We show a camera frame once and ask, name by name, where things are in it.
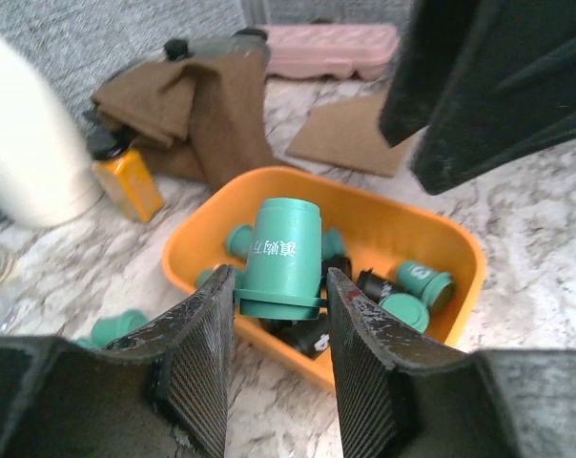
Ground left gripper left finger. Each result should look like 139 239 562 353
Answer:
0 265 236 457

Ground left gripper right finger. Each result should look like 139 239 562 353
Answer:
326 268 576 457

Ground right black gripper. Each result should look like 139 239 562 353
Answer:
379 1 576 195

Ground brown cork mat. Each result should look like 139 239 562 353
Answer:
286 92 419 177

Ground orange plastic storage basket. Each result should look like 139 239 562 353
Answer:
161 165 488 392

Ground teal capsule with lettering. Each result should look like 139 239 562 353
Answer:
234 198 326 322

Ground black coffee capsule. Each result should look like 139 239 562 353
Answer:
284 314 330 359

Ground teal capsule numbered three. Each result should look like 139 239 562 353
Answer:
396 260 456 314

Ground pink egg tray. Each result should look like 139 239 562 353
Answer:
262 24 400 81

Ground orange spice bottle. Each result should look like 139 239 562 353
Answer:
87 129 165 222

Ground steel pot with lid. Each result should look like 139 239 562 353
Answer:
163 28 271 67

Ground white thermos jug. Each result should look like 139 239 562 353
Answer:
0 36 103 228

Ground brown towel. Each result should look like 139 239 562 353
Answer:
92 51 280 190

